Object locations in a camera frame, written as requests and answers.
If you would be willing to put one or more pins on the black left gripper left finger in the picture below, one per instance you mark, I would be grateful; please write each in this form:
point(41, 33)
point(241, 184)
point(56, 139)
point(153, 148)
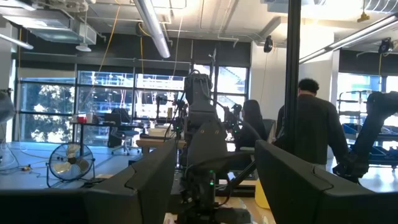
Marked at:
point(93, 208)

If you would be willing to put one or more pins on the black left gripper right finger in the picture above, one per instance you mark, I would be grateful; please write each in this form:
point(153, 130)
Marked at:
point(311, 202)

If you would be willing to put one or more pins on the black background robot arm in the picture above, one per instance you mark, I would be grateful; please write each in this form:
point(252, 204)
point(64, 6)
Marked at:
point(373, 124)

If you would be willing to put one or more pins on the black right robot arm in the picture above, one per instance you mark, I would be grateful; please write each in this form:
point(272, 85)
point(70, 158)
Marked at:
point(202, 124)

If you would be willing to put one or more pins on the yellow block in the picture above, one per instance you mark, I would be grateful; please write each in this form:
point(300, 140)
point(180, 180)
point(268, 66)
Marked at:
point(261, 196)

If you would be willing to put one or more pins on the black floor fan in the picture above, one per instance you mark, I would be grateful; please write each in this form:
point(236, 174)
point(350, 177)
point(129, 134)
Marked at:
point(71, 161)

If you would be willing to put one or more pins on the wooden background table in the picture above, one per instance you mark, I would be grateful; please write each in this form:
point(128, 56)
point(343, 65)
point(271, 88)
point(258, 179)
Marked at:
point(155, 143)

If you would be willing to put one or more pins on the person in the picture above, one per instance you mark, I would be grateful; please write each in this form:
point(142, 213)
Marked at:
point(252, 121)
point(314, 124)

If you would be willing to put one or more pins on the office chair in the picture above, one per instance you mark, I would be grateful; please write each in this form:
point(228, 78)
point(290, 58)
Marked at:
point(124, 133)

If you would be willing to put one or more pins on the black desk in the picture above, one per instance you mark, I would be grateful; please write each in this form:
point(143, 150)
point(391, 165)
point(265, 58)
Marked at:
point(93, 124)

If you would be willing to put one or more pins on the red cup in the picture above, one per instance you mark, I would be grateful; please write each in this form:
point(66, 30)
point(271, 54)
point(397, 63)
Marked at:
point(81, 119)

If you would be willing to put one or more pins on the white cup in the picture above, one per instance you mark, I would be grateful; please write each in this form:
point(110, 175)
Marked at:
point(89, 118)

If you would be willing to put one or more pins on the white round ceiling fixture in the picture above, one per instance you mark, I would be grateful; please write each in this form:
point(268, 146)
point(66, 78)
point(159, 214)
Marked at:
point(83, 48)

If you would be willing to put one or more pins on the LED light bar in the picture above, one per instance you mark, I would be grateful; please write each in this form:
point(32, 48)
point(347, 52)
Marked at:
point(348, 39)

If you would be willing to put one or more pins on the silver ceiling pipe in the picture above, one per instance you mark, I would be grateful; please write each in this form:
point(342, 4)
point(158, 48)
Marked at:
point(155, 31)

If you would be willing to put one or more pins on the ceiling air unit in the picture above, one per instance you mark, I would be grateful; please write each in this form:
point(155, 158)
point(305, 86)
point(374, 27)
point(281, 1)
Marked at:
point(56, 34)

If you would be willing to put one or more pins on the fluorescent tube light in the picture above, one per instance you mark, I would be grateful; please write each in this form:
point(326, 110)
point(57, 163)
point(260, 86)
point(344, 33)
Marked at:
point(18, 43)

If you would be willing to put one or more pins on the yellow hanging plug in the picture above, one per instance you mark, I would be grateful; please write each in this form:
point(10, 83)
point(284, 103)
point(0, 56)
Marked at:
point(363, 17)

